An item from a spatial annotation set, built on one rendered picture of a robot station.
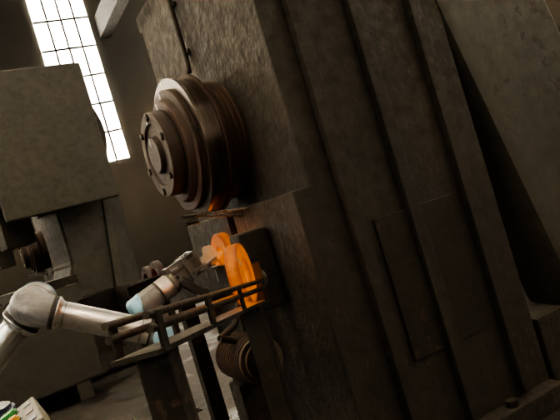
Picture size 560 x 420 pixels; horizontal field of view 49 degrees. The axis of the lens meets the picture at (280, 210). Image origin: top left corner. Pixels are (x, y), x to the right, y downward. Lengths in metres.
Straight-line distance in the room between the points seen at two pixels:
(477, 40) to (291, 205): 0.86
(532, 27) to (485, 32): 0.22
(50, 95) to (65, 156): 0.45
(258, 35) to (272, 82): 0.13
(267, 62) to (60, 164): 3.08
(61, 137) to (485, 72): 3.29
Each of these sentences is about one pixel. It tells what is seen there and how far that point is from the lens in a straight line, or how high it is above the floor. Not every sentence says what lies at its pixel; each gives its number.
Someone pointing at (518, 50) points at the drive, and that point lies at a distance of 2.29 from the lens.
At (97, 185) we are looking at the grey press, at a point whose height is 1.37.
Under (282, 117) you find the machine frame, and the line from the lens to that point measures 1.73.
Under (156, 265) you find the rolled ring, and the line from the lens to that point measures 2.88.
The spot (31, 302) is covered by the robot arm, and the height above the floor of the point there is 0.79.
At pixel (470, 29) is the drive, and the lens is 2.16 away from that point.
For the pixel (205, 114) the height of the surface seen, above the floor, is 1.17.
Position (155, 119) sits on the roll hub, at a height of 1.21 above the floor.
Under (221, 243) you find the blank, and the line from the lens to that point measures 2.04.
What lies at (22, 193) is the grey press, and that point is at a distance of 4.57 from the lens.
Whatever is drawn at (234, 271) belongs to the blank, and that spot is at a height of 0.72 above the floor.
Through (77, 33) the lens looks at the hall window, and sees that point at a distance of 12.99.
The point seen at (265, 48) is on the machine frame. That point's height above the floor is 1.27.
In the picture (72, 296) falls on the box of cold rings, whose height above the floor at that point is 0.67.
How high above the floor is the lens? 0.84
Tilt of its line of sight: level
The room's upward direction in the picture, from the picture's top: 17 degrees counter-clockwise
